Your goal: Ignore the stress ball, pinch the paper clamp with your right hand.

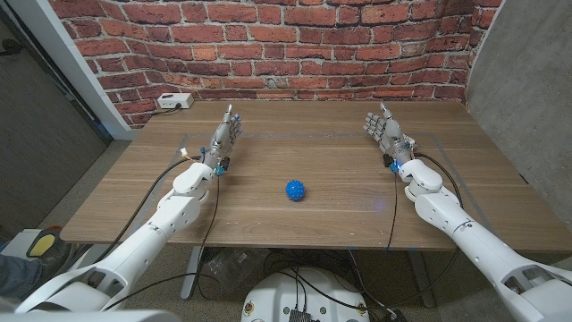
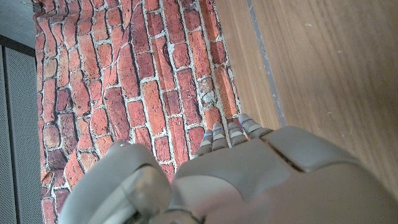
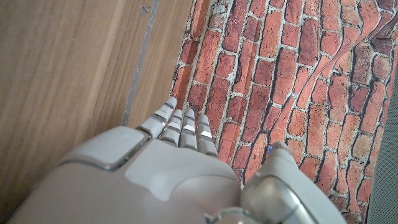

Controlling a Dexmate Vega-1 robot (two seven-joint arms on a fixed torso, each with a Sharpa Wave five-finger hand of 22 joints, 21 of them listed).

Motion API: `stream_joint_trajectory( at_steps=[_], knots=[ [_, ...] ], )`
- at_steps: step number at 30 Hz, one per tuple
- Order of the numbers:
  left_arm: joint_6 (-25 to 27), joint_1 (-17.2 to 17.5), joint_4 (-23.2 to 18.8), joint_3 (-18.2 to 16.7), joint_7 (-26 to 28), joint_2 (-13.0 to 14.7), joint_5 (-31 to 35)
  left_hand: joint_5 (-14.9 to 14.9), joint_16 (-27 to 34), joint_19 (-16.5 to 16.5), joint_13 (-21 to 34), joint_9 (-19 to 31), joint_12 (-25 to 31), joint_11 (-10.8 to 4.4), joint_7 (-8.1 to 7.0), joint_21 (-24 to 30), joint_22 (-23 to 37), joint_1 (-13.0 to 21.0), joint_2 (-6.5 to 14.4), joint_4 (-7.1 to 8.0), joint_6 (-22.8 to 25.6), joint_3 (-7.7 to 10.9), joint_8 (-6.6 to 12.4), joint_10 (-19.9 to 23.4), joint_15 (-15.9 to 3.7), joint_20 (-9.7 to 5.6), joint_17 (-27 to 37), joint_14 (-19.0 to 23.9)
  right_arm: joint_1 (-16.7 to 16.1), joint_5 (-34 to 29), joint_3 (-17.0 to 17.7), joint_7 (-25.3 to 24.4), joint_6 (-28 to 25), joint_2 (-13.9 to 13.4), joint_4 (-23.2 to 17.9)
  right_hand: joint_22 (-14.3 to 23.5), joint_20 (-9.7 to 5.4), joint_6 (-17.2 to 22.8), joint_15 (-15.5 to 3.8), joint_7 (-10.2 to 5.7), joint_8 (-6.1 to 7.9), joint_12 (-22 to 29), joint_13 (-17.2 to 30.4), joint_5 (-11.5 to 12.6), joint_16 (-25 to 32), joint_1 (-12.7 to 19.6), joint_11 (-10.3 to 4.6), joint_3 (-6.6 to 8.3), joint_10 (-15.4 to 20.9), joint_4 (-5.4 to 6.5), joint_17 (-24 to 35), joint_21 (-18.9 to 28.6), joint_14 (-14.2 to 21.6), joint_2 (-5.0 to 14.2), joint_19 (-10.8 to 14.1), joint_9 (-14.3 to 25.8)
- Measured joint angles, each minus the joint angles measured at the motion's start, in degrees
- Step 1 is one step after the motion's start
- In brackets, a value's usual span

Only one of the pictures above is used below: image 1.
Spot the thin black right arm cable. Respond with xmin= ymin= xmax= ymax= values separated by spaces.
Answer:
xmin=386 ymin=172 xmax=400 ymax=250

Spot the red brick printed backdrop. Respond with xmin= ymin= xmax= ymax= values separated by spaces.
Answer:
xmin=47 ymin=0 xmax=506 ymax=131

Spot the grey metal table leg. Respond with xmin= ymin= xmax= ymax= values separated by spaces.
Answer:
xmin=180 ymin=245 xmax=205 ymax=301
xmin=406 ymin=250 xmax=437 ymax=309

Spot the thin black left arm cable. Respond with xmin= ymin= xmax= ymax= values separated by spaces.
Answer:
xmin=194 ymin=174 xmax=223 ymax=301

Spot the black door handle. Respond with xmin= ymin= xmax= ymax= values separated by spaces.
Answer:
xmin=0 ymin=38 xmax=26 ymax=57

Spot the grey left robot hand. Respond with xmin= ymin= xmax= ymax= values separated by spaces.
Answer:
xmin=203 ymin=103 xmax=245 ymax=174

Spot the white robot torso base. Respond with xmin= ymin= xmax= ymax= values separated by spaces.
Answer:
xmin=240 ymin=267 xmax=371 ymax=322

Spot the white pedal platform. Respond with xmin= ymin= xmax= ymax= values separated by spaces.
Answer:
xmin=0 ymin=228 xmax=113 ymax=272

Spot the white power strip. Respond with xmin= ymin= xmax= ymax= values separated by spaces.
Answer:
xmin=156 ymin=92 xmax=196 ymax=111

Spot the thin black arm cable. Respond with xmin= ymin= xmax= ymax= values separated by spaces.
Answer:
xmin=386 ymin=172 xmax=400 ymax=250
xmin=194 ymin=174 xmax=223 ymax=301

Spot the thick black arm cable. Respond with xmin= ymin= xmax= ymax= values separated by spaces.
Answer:
xmin=379 ymin=151 xmax=464 ymax=314
xmin=92 ymin=154 xmax=205 ymax=265

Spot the clear plastic bag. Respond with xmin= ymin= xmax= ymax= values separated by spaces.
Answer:
xmin=205 ymin=248 xmax=269 ymax=296

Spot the yellow black foot pedal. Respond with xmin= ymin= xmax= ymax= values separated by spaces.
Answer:
xmin=25 ymin=225 xmax=63 ymax=259

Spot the dark grey person's shoe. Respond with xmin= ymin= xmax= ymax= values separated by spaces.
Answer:
xmin=38 ymin=241 xmax=80 ymax=284

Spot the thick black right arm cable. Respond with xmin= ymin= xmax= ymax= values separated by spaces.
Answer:
xmin=379 ymin=151 xmax=464 ymax=314

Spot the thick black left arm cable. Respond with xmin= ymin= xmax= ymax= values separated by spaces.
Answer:
xmin=92 ymin=154 xmax=205 ymax=265

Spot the blue spiky stress ball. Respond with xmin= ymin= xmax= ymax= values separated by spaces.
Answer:
xmin=285 ymin=179 xmax=307 ymax=202

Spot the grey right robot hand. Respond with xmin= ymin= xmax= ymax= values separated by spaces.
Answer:
xmin=363 ymin=101 xmax=416 ymax=174

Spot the blue jeans person's leg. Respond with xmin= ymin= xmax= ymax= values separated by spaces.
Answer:
xmin=0 ymin=252 xmax=46 ymax=301

